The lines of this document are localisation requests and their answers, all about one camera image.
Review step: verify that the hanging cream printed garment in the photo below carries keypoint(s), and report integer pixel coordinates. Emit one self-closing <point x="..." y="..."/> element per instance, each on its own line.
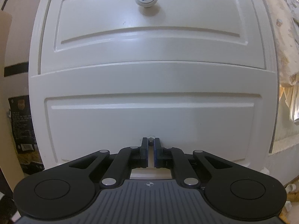
<point x="284" y="18"/>

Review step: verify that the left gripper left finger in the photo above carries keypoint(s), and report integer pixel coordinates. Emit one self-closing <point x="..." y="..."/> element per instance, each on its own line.
<point x="120" y="165"/>

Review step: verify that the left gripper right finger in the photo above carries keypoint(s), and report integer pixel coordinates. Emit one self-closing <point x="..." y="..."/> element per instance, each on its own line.
<point x="174" y="159"/>

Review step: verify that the black printed bag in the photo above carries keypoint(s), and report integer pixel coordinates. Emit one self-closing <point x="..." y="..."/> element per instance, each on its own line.
<point x="24" y="137"/>

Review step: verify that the white wooden nightstand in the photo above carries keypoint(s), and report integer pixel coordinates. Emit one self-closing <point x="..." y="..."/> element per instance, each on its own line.
<point x="197" y="74"/>

